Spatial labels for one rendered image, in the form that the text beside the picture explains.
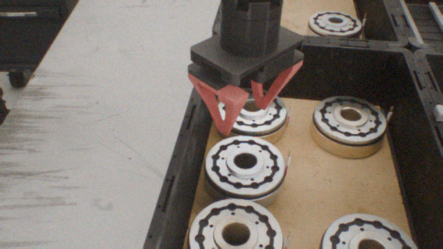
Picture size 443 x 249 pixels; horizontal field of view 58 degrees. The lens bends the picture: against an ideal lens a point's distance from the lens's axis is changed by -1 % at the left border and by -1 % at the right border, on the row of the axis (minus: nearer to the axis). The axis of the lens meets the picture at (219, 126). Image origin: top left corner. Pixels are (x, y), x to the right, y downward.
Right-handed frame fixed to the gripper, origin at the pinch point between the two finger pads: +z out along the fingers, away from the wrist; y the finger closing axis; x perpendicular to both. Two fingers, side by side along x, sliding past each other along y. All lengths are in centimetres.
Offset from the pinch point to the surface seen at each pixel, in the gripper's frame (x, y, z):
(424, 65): 9.3, -26.9, 0.8
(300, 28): -19.6, -39.5, 10.9
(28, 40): -157, -27, 66
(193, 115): -5.0, 3.0, 1.5
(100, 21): -75, -23, 25
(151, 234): 4.6, 16.5, 1.7
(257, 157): 1.1, -2.2, 7.7
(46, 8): -147, -36, 50
